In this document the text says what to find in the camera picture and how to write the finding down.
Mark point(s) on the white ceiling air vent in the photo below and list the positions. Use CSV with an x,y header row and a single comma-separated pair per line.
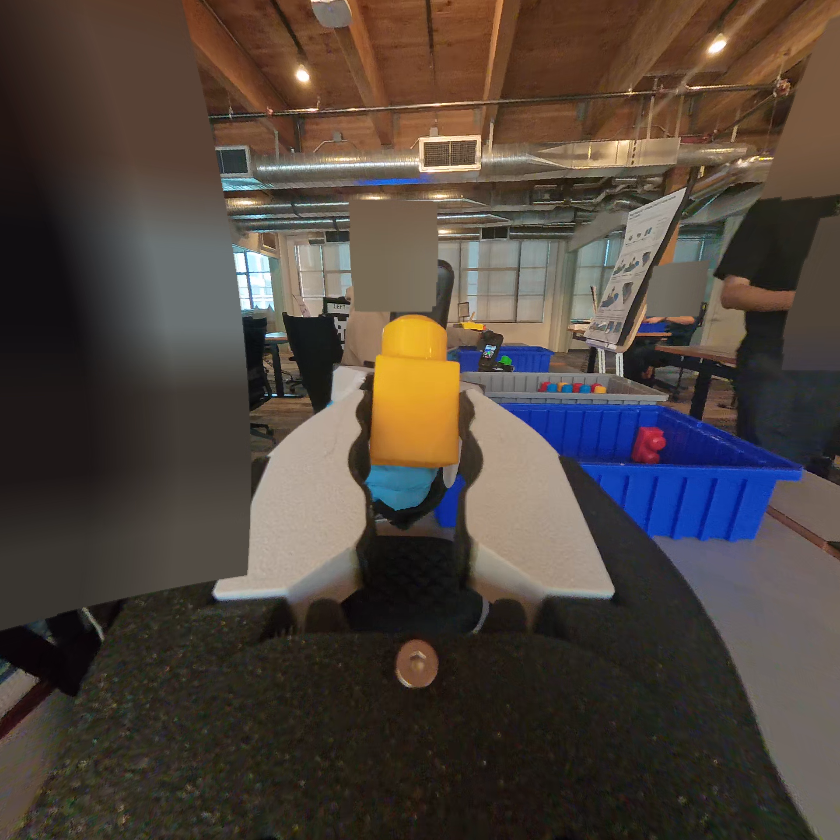
x,y
450,152

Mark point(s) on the wooden display board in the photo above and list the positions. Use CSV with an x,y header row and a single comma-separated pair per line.
x,y
656,263

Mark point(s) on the orange building block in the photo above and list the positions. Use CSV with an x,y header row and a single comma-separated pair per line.
x,y
415,394

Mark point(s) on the black textured wrist rest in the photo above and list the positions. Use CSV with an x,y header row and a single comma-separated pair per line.
x,y
420,578

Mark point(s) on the person's left hand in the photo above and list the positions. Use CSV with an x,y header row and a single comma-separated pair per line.
x,y
400,488

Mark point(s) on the printed instruction sheet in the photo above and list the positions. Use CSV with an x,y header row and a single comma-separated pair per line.
x,y
637,269

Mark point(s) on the white document stand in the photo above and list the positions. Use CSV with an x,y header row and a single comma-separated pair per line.
x,y
610,358

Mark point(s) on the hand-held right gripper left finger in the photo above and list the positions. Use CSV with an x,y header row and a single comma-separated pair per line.
x,y
309,512

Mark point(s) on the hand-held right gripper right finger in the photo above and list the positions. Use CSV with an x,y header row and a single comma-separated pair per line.
x,y
538,512

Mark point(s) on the blue plastic bin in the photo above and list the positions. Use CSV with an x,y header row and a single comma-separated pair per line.
x,y
630,492
519,357

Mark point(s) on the wooden office desk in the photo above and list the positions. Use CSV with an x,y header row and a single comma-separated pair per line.
x,y
696,355

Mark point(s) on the black handheld device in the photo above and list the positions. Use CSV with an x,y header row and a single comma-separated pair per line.
x,y
490,348

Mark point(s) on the grey plastic bin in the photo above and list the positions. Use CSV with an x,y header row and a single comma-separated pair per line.
x,y
525,387

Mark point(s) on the red two-stud building block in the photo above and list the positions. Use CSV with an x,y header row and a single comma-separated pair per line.
x,y
649,446

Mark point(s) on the row of colourful toy blocks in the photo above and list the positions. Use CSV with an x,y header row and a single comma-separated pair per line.
x,y
571,387

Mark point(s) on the silver ventilation duct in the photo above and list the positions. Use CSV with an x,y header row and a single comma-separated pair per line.
x,y
525,160

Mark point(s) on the black office chair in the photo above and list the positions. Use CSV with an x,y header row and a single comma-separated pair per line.
x,y
315,355

